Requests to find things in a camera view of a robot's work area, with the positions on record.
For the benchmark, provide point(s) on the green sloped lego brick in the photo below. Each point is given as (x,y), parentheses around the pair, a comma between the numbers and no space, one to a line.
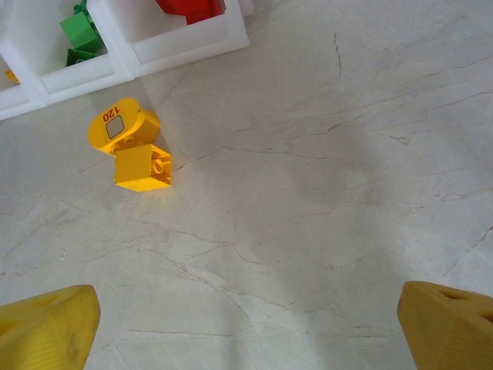
(81,31)

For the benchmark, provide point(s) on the green long lego brick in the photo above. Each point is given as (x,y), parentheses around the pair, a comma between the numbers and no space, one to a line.
(79,58)

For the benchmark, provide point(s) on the plain yellow lego brick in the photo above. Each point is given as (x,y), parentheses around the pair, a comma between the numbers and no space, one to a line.
(133,167)

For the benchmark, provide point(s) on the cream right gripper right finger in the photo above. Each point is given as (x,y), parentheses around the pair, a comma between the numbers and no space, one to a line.
(447,331)

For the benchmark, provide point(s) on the white three-compartment container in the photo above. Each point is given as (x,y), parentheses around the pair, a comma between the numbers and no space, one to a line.
(185,42)

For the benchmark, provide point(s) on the small yellow lego piece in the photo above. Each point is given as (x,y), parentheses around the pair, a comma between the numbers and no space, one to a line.
(12,76)

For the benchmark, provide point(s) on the yellow rounded lego marked 120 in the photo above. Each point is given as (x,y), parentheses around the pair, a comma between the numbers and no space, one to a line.
(146,123)

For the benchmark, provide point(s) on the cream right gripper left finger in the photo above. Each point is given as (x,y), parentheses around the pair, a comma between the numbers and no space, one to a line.
(50,331)

